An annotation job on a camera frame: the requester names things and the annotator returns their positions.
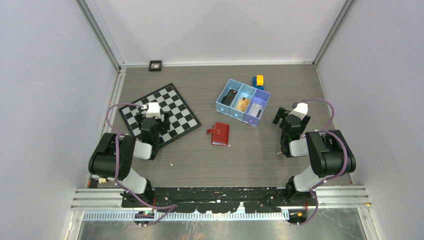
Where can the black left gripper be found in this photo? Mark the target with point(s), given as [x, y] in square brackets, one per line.
[164, 124]

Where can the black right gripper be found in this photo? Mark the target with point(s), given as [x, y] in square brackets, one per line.
[282, 113]

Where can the red leather card holder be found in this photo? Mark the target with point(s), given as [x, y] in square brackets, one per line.
[219, 134]

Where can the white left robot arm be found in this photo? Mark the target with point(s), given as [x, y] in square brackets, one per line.
[112, 158]

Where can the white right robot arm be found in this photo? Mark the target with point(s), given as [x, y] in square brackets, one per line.
[329, 154]

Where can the grey card in drawer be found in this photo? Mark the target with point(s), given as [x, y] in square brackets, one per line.
[256, 110]

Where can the orange card in drawer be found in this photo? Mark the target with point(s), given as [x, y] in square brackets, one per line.
[242, 104]

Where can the black card in drawer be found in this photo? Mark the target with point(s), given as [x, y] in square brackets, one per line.
[229, 97]

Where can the purple drawer box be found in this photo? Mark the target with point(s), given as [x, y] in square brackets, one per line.
[260, 97]

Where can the black white chessboard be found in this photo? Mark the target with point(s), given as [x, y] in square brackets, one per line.
[182, 119]

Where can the blue orange toy block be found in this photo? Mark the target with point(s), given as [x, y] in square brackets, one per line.
[258, 82]

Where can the light blue middle drawer box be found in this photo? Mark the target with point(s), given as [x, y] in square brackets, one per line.
[245, 91]

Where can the light blue drawer box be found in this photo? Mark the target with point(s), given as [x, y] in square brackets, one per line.
[245, 91]
[230, 84]

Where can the light blue left drawer box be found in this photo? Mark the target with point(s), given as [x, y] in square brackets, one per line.
[230, 84]

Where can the small beige chess piece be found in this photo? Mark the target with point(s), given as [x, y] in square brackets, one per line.
[102, 180]

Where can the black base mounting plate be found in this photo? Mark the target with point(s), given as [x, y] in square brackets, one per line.
[219, 200]

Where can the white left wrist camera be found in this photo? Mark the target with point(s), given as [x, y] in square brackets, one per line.
[151, 110]

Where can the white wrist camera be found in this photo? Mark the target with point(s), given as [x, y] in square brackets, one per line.
[151, 110]
[300, 110]

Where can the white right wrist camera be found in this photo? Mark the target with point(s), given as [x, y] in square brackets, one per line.
[300, 110]

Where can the black square wall socket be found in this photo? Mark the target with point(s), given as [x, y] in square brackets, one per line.
[155, 66]

